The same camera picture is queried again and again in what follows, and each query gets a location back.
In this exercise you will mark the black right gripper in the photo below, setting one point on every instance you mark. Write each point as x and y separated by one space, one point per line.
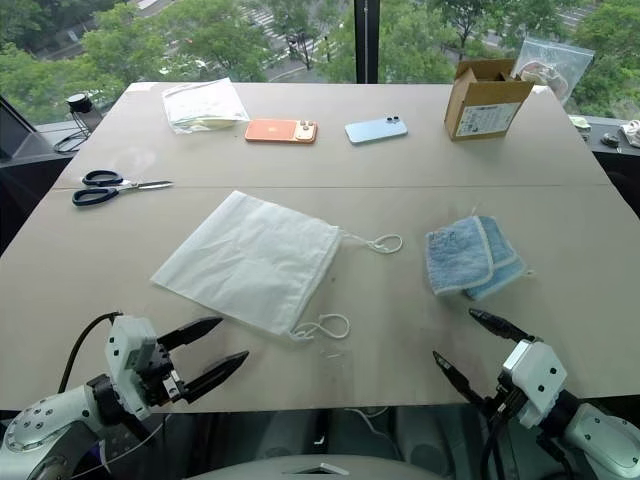
502 400

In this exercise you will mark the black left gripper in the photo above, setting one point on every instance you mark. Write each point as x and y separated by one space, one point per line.
162 382

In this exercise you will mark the blue folded towel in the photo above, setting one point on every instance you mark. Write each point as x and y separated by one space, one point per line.
470 257

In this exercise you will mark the clear plastic packet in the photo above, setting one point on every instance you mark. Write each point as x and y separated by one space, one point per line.
202 107

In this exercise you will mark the clear zip plastic bag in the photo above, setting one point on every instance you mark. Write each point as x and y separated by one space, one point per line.
555 67

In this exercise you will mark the orange smartphone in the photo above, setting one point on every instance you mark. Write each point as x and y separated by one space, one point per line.
280 132

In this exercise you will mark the light blue smartphone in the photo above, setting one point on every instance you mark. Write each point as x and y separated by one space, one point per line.
375 130

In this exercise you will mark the open cardboard box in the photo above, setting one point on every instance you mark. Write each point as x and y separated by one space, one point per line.
482 107

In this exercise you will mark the small black round object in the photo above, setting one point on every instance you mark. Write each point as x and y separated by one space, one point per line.
610 140

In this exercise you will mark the small pale crumpled item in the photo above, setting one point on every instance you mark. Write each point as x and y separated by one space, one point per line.
580 123

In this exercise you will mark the white crumpled cloth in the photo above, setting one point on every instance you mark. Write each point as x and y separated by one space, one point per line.
631 133

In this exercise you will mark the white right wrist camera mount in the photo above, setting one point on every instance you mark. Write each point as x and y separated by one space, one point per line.
535 375

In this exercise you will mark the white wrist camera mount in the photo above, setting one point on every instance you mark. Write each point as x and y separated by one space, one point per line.
535 375
131 345

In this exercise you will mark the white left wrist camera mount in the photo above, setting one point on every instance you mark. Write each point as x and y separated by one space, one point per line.
131 345

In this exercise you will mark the black window frame post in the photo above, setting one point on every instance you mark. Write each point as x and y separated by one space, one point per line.
365 40

